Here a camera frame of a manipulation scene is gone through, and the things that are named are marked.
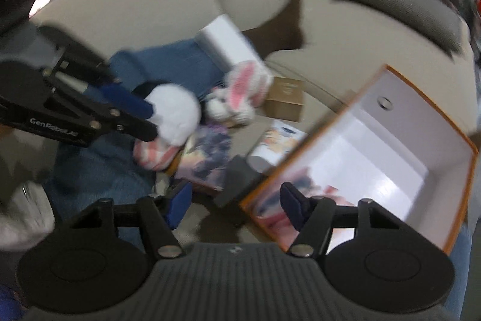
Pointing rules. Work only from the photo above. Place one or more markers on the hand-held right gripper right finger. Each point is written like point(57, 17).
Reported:
point(293, 208)

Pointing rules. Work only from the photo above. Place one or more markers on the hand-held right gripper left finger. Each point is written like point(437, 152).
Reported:
point(179, 204)

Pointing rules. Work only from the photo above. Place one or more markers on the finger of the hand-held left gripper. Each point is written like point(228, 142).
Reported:
point(79, 54)
point(127, 101)

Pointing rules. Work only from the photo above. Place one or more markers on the white dog plush striped cup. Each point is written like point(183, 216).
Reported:
point(174, 114)

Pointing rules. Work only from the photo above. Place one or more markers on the dark grey block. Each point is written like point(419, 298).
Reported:
point(238, 182)

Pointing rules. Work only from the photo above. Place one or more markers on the white printed packet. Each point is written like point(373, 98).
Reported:
point(276, 144)

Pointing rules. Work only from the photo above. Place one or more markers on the orange cardboard box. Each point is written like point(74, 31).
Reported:
point(387, 155)

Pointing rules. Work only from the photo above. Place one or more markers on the white pink crochet bunny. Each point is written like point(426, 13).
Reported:
point(240, 91)

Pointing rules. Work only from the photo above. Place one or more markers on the purple printed card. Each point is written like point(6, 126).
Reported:
point(206, 155)

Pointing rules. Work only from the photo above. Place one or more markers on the person's left leg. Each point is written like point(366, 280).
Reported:
point(180, 65)

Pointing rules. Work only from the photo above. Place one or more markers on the person's leg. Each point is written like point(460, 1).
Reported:
point(460, 268)
point(180, 65)

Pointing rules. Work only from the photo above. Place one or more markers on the beige sofa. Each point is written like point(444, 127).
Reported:
point(150, 5)

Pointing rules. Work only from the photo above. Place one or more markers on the small brown kraft box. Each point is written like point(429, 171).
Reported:
point(283, 99)

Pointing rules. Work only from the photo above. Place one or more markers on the white cardboard box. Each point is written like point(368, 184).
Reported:
point(229, 42)

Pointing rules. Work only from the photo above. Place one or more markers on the white cloth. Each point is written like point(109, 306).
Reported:
point(26, 215)

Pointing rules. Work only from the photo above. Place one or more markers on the person's right leg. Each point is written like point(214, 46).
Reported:
point(460, 268)

